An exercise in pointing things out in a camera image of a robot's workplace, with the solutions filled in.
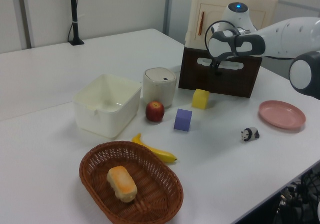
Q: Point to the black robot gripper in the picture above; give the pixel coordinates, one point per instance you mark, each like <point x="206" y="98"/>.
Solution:
<point x="215" y="63"/>

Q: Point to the panda toy figurine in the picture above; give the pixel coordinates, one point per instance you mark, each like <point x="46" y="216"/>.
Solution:
<point x="250" y="134"/>

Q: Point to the black camera pole stand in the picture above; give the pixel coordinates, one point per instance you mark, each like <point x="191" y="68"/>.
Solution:
<point x="74" y="13"/>

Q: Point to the yellow banana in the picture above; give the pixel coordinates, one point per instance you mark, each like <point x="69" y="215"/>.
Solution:
<point x="160" y="153"/>

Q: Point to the red apple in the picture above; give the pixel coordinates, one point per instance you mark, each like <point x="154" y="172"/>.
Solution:
<point x="155" y="111"/>

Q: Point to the yellow cube block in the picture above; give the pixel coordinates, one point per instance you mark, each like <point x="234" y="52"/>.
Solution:
<point x="200" y="98"/>

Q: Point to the white lidded trash can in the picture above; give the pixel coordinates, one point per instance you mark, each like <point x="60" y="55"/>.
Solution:
<point x="160" y="88"/>

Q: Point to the purple cube block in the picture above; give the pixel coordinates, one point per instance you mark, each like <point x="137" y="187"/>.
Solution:
<point x="183" y="120"/>

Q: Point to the cream open plastic bin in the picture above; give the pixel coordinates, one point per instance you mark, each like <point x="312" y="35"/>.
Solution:
<point x="107" y="118"/>

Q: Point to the pink plastic plate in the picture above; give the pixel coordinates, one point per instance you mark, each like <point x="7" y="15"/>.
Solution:
<point x="282" y="114"/>

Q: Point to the brown wicker basket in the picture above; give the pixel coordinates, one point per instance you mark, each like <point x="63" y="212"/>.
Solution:
<point x="155" y="204"/>

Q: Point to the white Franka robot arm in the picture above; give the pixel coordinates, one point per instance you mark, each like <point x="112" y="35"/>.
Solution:
<point x="287" y="38"/>

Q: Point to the toasted bread loaf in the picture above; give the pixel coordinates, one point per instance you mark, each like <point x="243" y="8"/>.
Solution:
<point x="122" y="184"/>

